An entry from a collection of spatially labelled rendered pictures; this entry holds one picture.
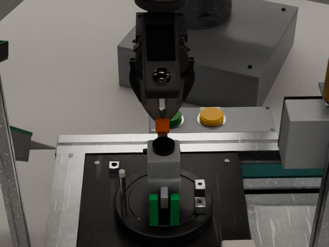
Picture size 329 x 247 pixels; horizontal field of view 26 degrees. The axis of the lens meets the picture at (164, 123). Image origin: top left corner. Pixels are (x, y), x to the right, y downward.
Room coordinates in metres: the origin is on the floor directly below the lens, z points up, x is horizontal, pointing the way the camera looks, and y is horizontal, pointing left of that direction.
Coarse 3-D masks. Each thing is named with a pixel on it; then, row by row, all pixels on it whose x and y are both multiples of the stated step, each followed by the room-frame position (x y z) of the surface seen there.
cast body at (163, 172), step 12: (156, 144) 0.71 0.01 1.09; (168, 144) 0.71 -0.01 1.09; (156, 156) 0.70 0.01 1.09; (168, 156) 0.70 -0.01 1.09; (180, 156) 0.70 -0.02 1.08; (156, 168) 0.69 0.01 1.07; (168, 168) 0.69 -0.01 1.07; (180, 168) 0.69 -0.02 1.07; (156, 180) 0.68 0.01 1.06; (168, 180) 0.68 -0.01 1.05; (180, 180) 0.68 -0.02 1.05; (156, 192) 0.68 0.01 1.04; (168, 192) 0.68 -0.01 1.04; (180, 192) 0.68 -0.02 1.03
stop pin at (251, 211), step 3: (249, 207) 0.72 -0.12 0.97; (252, 207) 0.72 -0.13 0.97; (249, 210) 0.71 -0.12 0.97; (252, 210) 0.71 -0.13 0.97; (249, 213) 0.71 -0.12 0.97; (252, 213) 0.71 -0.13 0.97; (255, 213) 0.71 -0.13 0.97; (249, 216) 0.71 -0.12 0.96; (252, 216) 0.71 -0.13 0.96; (255, 216) 0.71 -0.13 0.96; (249, 219) 0.71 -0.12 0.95; (252, 219) 0.71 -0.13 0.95; (249, 222) 0.71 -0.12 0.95; (252, 222) 0.71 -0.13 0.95; (252, 225) 0.71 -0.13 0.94; (252, 228) 0.71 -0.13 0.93; (252, 231) 0.71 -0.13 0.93
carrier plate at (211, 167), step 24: (96, 168) 0.80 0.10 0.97; (120, 168) 0.80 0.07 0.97; (144, 168) 0.80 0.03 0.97; (192, 168) 0.80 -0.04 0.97; (216, 168) 0.80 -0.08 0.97; (240, 168) 0.80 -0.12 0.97; (96, 192) 0.75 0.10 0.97; (216, 192) 0.75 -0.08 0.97; (240, 192) 0.75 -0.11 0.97; (96, 216) 0.70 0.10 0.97; (216, 216) 0.70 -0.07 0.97; (240, 216) 0.70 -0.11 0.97; (96, 240) 0.65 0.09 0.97; (120, 240) 0.65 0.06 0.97; (192, 240) 0.65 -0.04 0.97; (216, 240) 0.65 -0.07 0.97
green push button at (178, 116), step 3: (162, 111) 0.93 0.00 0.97; (162, 114) 0.93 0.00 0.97; (177, 114) 0.93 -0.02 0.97; (180, 114) 0.93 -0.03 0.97; (162, 117) 0.92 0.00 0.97; (174, 117) 0.92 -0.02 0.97; (177, 117) 0.92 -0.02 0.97; (180, 117) 0.92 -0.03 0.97; (171, 120) 0.91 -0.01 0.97; (174, 120) 0.91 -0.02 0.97; (177, 120) 0.91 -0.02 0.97; (180, 120) 0.92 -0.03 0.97; (171, 123) 0.91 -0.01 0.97; (174, 123) 0.91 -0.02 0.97; (177, 123) 0.91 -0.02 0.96
